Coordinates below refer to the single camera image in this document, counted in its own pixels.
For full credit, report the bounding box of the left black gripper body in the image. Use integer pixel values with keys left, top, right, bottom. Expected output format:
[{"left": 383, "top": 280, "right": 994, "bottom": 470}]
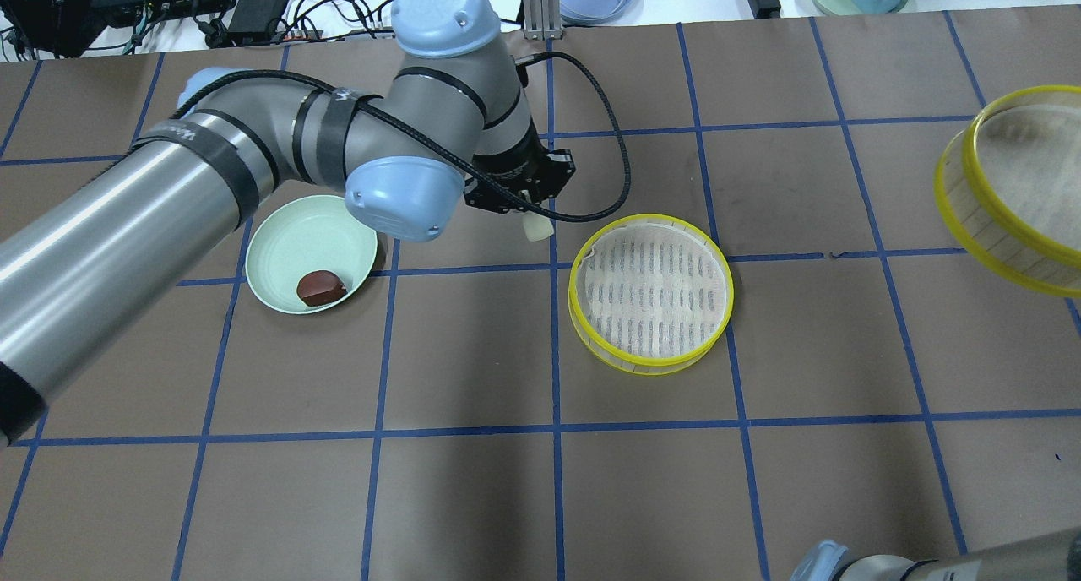
[{"left": 464, "top": 138, "right": 576, "bottom": 213}]

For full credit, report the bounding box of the pale yellow bun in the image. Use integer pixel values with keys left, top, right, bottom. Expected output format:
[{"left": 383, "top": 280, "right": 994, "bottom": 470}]
[{"left": 521, "top": 213, "right": 555, "bottom": 242}]

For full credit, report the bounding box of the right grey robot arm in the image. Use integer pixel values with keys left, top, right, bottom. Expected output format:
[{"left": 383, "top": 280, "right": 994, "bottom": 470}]
[{"left": 790, "top": 527, "right": 1080, "bottom": 580}]

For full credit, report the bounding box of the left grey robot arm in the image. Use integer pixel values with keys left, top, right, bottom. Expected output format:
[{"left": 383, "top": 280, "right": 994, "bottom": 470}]
[{"left": 1, "top": 0, "right": 575, "bottom": 446}]

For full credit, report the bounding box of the pale green plate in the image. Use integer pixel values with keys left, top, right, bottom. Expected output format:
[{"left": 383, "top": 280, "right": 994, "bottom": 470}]
[{"left": 246, "top": 195, "right": 378, "bottom": 315}]

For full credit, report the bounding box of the brown red bun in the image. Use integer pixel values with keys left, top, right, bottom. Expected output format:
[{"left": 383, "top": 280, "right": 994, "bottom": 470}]
[{"left": 295, "top": 269, "right": 348, "bottom": 308}]

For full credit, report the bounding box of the aluminium frame post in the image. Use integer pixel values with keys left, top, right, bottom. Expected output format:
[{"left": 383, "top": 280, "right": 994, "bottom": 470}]
[{"left": 522, "top": 0, "right": 564, "bottom": 40}]

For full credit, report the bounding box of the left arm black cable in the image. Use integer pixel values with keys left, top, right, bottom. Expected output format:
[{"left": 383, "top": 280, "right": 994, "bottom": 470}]
[{"left": 173, "top": 51, "right": 633, "bottom": 224}]

